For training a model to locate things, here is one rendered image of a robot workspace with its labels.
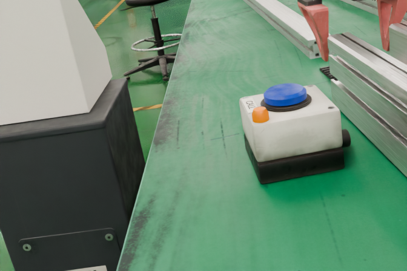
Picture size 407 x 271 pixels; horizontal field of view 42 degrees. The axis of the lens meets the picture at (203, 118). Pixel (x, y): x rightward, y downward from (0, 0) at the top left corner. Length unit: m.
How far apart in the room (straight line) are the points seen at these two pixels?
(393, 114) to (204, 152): 0.20
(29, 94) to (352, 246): 0.52
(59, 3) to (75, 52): 0.07
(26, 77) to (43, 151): 0.11
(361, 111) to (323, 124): 0.09
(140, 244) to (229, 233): 0.07
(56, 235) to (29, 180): 0.10
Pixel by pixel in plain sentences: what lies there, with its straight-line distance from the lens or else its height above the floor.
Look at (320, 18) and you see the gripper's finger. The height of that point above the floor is 0.88.
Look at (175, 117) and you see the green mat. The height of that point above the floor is 0.78.
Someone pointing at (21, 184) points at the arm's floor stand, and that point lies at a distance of 0.80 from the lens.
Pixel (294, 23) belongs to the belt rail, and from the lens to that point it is 0.96.
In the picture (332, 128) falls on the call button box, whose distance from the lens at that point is 0.48.
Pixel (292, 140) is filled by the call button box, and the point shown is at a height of 0.82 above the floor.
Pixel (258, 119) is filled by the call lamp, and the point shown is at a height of 0.84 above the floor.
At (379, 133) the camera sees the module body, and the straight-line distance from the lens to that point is 0.52.
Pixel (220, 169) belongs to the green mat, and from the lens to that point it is 0.52.
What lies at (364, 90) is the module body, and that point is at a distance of 0.53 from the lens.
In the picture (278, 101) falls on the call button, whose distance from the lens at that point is 0.48.
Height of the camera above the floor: 1.02
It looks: 21 degrees down
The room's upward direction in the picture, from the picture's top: 10 degrees counter-clockwise
